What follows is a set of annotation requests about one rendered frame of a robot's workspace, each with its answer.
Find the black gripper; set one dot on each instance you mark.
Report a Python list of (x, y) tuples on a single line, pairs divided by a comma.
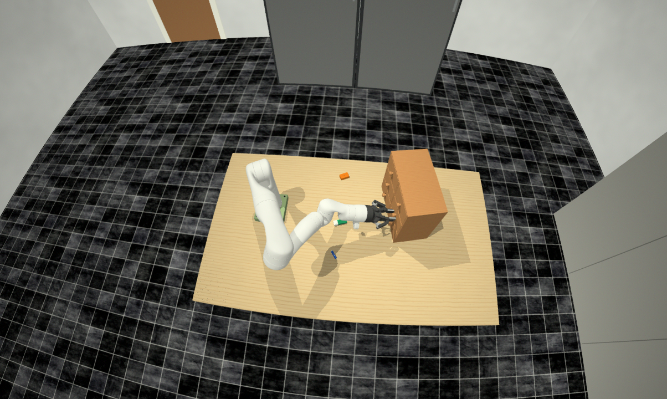
[(376, 215)]

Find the brown wooden drawer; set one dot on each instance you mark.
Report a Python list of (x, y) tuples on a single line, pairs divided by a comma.
[(396, 214), (392, 173), (393, 227), (400, 204), (388, 184), (385, 194)]

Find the orange-brown wooden chest of drawers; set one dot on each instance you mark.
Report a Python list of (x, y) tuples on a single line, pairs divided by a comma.
[(421, 192)]

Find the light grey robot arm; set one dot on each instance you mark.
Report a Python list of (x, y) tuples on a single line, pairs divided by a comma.
[(280, 245)]

